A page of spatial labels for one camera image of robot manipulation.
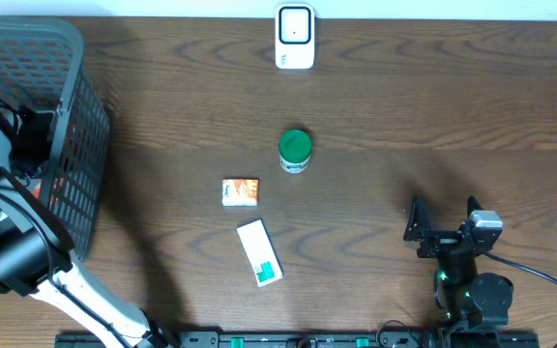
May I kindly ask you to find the orange chocolate bar wrapper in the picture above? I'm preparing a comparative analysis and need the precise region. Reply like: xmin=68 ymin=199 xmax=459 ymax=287
xmin=30 ymin=177 xmax=67 ymax=207

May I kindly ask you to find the green-lidded white jar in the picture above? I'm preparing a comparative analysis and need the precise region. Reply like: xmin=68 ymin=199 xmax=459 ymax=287
xmin=278 ymin=130 xmax=312 ymax=174

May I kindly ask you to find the white medicine box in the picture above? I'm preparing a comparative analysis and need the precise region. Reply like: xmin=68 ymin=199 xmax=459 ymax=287
xmin=236 ymin=219 xmax=283 ymax=287

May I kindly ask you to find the orange small packet box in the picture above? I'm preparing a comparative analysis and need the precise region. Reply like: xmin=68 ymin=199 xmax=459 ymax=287
xmin=221 ymin=179 xmax=259 ymax=207

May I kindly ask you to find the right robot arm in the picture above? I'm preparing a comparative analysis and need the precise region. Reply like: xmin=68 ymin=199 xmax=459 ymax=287
xmin=403 ymin=196 xmax=513 ymax=330

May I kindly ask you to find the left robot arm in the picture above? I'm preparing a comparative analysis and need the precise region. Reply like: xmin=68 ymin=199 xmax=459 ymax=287
xmin=0 ymin=111 xmax=181 ymax=347

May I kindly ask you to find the white barcode scanner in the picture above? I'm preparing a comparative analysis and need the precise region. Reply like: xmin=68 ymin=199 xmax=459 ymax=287
xmin=275 ymin=3 xmax=315 ymax=70

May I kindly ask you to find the grey plastic mesh basket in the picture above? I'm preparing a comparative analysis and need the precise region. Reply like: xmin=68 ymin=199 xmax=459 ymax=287
xmin=0 ymin=16 xmax=110 ymax=260

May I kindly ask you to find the left black cable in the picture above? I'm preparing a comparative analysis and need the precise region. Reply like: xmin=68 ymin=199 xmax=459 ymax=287
xmin=0 ymin=91 xmax=134 ymax=348

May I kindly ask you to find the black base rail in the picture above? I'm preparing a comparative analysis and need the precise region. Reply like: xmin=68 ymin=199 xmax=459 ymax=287
xmin=54 ymin=329 xmax=541 ymax=348

